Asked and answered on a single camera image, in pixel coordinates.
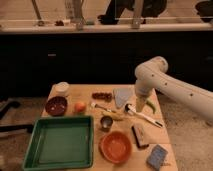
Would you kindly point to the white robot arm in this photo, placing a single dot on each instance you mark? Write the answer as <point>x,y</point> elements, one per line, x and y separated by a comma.
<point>152,75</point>

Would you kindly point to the black brush block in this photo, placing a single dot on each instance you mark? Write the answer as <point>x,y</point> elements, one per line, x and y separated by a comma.
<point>139,137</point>

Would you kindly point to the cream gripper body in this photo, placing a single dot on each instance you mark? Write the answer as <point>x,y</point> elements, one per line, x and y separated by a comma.
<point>140,103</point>

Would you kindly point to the orange fruit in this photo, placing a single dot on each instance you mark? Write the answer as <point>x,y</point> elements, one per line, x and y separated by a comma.
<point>80,107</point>

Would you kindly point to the brown sausage toy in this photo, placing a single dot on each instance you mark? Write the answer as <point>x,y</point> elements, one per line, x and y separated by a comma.
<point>102,96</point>

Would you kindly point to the blue sponge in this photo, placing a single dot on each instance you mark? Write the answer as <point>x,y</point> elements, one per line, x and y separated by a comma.
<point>157,157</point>

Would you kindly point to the green plastic tray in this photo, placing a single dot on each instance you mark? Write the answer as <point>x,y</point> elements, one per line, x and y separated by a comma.
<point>60,143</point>

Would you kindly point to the white cup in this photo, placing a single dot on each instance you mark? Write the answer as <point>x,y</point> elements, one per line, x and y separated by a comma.
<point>62,88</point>

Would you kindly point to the dark red bowl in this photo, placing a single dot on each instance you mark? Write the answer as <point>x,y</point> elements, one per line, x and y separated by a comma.
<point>56,106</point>

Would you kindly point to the orange bowl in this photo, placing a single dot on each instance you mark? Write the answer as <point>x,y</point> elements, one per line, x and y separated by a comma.
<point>115,147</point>

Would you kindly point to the white handled utensil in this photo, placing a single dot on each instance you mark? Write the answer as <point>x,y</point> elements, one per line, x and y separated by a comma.
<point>129,108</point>

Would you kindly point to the grey towel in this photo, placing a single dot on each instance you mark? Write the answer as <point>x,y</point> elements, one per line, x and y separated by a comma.
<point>122,95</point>

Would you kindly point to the silver metal cup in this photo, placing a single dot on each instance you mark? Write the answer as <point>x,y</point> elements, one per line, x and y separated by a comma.
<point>106,123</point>

